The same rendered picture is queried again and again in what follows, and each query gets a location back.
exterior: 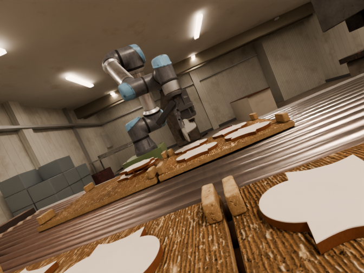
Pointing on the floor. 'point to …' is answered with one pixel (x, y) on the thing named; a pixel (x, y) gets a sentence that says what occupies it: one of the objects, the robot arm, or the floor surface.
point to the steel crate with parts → (103, 176)
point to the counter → (254, 104)
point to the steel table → (111, 154)
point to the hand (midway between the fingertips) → (188, 140)
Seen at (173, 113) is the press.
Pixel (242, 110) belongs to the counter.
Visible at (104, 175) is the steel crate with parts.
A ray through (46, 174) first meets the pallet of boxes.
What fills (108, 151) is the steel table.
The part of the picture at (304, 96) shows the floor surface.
